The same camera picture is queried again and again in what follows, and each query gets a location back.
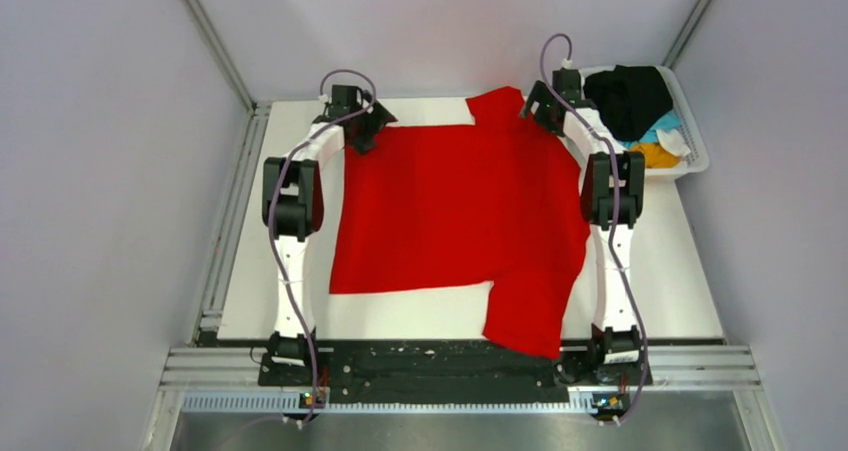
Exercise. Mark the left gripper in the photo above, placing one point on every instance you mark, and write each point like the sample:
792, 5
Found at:
375, 122

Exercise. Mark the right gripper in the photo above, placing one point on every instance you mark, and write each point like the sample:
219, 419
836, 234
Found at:
542, 95

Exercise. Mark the red t shirt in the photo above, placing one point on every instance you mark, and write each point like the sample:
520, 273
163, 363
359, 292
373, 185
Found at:
494, 200

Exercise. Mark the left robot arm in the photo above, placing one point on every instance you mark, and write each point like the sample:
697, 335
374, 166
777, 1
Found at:
294, 203

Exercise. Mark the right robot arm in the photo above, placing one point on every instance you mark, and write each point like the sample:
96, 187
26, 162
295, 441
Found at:
611, 202

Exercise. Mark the black t shirt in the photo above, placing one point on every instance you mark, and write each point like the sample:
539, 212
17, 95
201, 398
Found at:
629, 99

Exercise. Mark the yellow t shirt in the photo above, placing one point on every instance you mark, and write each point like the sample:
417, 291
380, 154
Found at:
656, 157

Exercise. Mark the light blue t shirt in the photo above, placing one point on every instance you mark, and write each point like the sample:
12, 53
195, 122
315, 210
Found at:
668, 122

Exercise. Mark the white cloth in basket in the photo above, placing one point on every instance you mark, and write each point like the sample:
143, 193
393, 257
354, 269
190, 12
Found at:
673, 142

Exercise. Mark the white plastic basket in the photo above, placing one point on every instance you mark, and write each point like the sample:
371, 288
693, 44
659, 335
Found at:
698, 160

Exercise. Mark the right aluminium corner post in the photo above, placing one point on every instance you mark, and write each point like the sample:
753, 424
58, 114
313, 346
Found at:
686, 32

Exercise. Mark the aluminium corner post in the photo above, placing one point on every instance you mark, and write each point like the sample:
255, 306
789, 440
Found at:
219, 53
686, 32

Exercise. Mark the left aluminium corner post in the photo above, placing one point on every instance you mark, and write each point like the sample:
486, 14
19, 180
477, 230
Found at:
219, 53

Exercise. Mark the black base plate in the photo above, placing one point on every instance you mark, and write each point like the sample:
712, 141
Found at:
448, 372

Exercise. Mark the aluminium frame rail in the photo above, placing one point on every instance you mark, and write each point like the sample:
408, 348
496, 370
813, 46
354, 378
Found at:
219, 255

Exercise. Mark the white cable duct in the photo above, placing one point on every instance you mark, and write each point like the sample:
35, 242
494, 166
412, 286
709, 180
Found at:
288, 403

